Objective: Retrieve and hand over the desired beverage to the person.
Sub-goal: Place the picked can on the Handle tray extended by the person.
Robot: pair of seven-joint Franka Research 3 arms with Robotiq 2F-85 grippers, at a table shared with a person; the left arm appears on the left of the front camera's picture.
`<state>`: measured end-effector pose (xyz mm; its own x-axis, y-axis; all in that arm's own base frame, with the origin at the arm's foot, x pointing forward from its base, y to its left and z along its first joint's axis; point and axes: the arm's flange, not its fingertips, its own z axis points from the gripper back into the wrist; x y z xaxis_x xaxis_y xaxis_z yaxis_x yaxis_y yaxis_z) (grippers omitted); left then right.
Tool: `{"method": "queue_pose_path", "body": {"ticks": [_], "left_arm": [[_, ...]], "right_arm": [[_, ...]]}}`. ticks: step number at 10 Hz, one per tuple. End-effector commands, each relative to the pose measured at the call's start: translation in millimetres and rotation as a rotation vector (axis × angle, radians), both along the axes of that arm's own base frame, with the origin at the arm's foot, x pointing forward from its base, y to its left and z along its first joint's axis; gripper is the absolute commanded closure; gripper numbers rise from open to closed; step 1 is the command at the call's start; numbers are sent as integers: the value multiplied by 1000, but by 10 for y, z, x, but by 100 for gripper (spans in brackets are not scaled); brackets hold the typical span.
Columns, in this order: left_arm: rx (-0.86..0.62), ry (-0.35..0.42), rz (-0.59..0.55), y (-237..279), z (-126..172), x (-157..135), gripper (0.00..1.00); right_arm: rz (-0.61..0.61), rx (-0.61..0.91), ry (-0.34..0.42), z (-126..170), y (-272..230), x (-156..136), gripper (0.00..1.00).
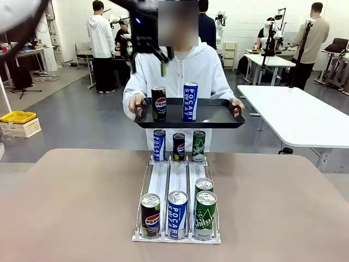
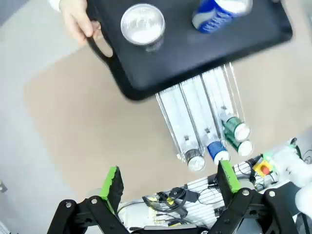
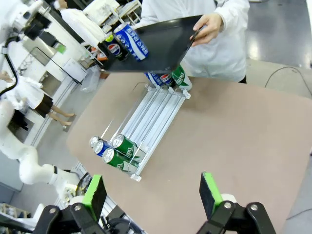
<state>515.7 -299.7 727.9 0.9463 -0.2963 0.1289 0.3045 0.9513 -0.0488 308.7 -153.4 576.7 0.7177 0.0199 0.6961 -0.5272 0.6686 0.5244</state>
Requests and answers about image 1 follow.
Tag large white table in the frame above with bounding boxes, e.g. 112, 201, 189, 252
236, 85, 349, 172

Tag black speaker tripod stand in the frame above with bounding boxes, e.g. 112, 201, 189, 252
5, 27, 43, 99

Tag green Chilsung Cider can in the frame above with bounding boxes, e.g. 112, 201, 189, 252
194, 190, 217, 241
192, 130, 206, 162
195, 177, 215, 195

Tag person's right forearm white sleeve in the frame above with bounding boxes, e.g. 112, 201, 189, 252
122, 87, 145, 118

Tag white drawer cabinet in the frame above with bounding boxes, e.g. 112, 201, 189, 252
223, 41, 238, 69

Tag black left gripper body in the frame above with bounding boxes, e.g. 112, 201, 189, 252
128, 0, 159, 55

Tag person's left hand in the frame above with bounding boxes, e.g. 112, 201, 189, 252
228, 97, 245, 110

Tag person in black top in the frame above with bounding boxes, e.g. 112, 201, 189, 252
116, 21, 132, 52

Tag man in beige jacket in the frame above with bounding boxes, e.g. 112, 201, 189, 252
290, 2, 330, 91

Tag blurred-face person white hoodie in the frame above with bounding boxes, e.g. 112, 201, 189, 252
122, 0, 242, 153

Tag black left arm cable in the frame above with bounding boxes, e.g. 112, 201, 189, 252
0, 0, 52, 65

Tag white desk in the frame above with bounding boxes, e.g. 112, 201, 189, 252
244, 53, 297, 86

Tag black office chair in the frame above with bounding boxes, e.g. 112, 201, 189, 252
324, 38, 349, 53

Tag person's left forearm white sleeve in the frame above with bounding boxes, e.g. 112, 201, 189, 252
215, 87, 242, 110

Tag man in navy jacket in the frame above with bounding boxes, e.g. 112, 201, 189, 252
198, 0, 218, 50

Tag white tower air conditioner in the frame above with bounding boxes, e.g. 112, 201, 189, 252
38, 0, 59, 70

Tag yellow and white crate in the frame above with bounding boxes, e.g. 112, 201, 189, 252
0, 117, 42, 139

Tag black Pepsi can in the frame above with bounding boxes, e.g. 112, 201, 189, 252
151, 86, 167, 122
140, 193, 161, 240
172, 133, 186, 161

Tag blue Pocari Sweat can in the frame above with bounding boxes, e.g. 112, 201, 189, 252
182, 82, 199, 122
167, 190, 189, 240
153, 129, 166, 162

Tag white sloped can rack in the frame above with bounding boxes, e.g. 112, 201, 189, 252
131, 150, 222, 244

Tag yellow box lid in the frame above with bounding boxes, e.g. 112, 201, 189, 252
0, 111, 38, 124

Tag man white hoodie black trousers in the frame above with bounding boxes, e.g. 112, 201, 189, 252
86, 0, 117, 94

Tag cluttered white side table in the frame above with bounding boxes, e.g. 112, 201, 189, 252
0, 45, 50, 88

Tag black plastic serving tray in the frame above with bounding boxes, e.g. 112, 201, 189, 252
133, 97, 246, 129

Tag person's right hand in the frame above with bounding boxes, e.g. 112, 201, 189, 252
128, 94, 149, 115

